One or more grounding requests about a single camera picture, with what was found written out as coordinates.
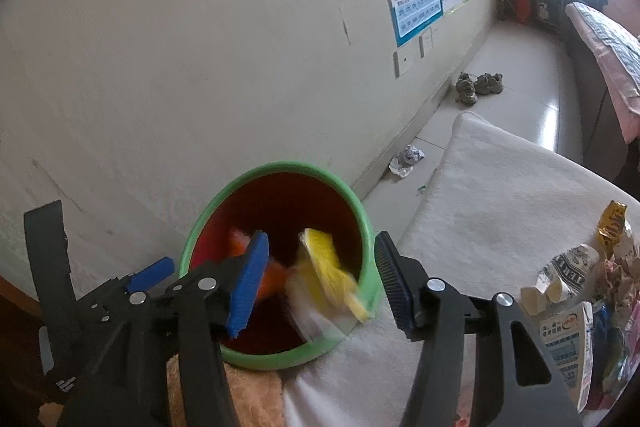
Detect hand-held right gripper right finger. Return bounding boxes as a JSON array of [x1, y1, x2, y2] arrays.
[[374, 231, 586, 427]]

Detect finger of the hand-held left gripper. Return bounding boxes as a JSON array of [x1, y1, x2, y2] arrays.
[[75, 257, 176, 348], [24, 201, 83, 373]]

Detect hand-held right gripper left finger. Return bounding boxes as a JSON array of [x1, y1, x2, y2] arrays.
[[100, 231, 271, 427]]

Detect yellow white snack packet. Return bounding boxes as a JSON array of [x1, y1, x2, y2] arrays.
[[285, 228, 375, 343]]

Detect green bin with red inside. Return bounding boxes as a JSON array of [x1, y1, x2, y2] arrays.
[[179, 162, 377, 370]]

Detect silver green snack wrapper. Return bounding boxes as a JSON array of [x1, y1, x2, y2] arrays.
[[600, 337, 637, 400]]

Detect orange snack packet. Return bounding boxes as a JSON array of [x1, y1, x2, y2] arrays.
[[229, 229, 301, 300]]

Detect crumpled white paper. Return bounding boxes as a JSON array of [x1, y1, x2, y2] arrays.
[[389, 145, 426, 180]]

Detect white cloth covered table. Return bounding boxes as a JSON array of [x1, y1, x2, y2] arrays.
[[282, 111, 640, 427]]

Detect white blue milk carton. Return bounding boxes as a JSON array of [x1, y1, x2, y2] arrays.
[[540, 302, 596, 413]]

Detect grey shoe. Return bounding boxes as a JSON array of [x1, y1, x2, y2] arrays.
[[455, 73, 478, 105], [475, 73, 503, 96]]

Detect blue wrapper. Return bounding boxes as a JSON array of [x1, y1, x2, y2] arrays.
[[592, 302, 616, 348]]

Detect crumpled brown paper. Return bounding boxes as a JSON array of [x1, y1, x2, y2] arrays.
[[600, 232, 640, 308]]

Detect bed with pink blanket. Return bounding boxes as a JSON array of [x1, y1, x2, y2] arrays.
[[562, 2, 640, 188]]

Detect grey checked blanket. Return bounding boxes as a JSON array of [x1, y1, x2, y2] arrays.
[[565, 2, 640, 145]]

